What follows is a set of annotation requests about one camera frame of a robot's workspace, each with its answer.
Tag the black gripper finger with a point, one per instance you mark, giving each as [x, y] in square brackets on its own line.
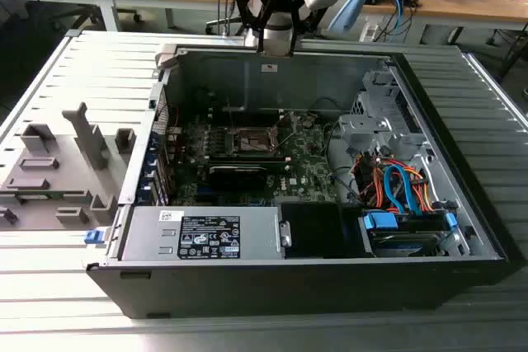
[293, 30]
[241, 1]

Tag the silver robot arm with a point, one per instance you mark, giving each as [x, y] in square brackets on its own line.
[350, 6]

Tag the metal locking lever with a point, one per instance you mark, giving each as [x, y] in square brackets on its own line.
[288, 129]

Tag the CPU socket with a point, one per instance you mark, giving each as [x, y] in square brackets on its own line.
[251, 142]

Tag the blue expansion slot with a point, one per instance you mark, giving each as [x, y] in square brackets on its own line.
[206, 194]

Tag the round coin battery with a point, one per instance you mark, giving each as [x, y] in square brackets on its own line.
[307, 123]

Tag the metal drive cage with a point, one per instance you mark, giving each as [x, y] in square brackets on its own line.
[363, 125]

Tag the green motherboard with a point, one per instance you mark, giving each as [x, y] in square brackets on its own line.
[305, 154]

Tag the black RAM stick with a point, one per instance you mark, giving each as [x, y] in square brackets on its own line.
[247, 158]

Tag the black graphics card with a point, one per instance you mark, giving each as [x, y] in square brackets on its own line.
[237, 176]

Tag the black plastic shroud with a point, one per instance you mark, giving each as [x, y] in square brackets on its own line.
[313, 230]

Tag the hard disk in blue carrier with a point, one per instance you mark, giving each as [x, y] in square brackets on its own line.
[381, 220]

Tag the grey parts rack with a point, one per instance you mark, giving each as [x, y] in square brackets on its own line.
[62, 150]

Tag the grey power supply unit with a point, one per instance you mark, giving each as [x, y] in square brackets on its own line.
[148, 232]

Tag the black PC case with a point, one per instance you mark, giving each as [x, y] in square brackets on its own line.
[247, 290]

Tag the blue case latch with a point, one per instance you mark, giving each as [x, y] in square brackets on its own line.
[93, 237]

